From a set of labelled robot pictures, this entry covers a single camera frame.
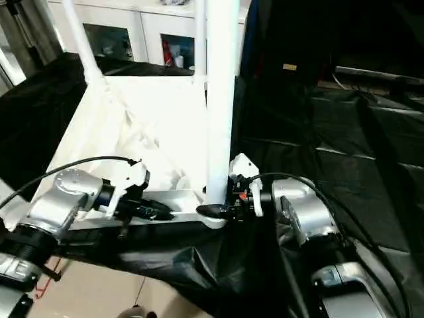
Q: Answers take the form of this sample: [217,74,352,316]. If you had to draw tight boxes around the white plastic table top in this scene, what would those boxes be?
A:
[5,74,229,233]

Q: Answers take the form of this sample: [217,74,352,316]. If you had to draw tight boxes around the black glossy mat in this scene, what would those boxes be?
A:
[0,51,424,318]

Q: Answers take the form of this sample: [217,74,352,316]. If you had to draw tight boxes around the dark brown rounded object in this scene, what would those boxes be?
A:
[119,306,158,318]

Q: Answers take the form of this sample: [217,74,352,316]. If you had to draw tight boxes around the red package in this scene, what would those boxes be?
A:
[162,41,174,66]

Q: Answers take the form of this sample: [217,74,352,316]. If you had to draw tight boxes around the black flat monitor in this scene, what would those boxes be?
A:
[334,0,424,85]

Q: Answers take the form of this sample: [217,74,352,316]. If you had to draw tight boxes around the white glass door cabinet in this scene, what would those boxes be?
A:
[46,0,248,76]

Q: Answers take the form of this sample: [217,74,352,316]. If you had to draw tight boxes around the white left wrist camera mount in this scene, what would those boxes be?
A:
[105,158,152,219]

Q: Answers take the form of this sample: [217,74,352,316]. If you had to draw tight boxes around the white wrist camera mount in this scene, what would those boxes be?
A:
[105,158,152,219]
[228,153,266,218]

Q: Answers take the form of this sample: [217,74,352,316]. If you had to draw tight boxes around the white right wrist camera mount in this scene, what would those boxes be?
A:
[228,153,266,218]

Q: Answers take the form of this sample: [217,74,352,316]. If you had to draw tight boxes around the thin red cable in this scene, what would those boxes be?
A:
[34,258,64,299]

